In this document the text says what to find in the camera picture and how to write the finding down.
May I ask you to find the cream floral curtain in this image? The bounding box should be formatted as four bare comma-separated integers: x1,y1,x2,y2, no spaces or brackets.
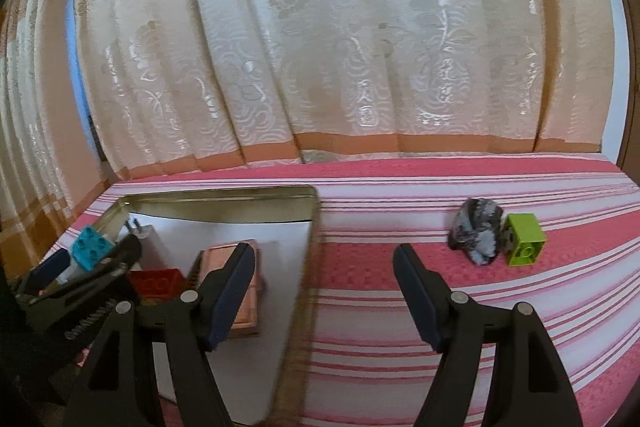
1,0,614,275

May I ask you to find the copper metal tin box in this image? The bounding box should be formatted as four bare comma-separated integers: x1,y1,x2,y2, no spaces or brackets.
190,239,262,347

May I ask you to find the brown wooden door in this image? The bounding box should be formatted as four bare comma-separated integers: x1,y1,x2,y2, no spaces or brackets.
617,0,640,183

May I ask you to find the gold metal tin tray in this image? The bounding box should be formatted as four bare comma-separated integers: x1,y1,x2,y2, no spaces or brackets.
93,185,320,426

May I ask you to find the grey black rock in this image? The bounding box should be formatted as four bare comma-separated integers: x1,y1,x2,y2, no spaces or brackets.
447,198,503,267

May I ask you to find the green toy brick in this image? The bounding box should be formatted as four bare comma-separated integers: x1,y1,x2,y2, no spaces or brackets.
501,213,547,267

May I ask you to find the pink striped bed cover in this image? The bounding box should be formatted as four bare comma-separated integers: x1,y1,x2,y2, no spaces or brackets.
64,154,639,426

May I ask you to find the cyan toy brick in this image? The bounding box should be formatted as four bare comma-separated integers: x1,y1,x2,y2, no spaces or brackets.
70,225,114,272

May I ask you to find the white power adapter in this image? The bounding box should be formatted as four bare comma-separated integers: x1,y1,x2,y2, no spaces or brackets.
125,219,167,270

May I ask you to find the red toy brick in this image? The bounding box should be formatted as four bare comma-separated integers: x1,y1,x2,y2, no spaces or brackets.
128,268,186,303

